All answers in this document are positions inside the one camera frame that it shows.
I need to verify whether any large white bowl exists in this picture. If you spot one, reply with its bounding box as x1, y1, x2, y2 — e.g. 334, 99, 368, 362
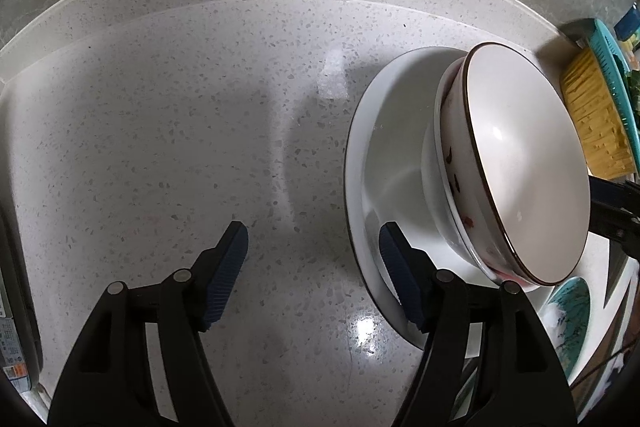
421, 57, 499, 286
344, 46, 492, 348

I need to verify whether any stainless steel rice cooker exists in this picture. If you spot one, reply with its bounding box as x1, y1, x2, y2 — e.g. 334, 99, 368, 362
1, 211, 43, 393

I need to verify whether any small red-patterned bowl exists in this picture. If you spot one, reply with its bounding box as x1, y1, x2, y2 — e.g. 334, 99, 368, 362
423, 42, 590, 287

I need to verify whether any teal colander basket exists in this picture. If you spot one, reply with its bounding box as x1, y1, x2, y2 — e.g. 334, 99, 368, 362
584, 20, 639, 173

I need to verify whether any teal floral plate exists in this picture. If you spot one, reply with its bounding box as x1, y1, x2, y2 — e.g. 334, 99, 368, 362
539, 277, 590, 378

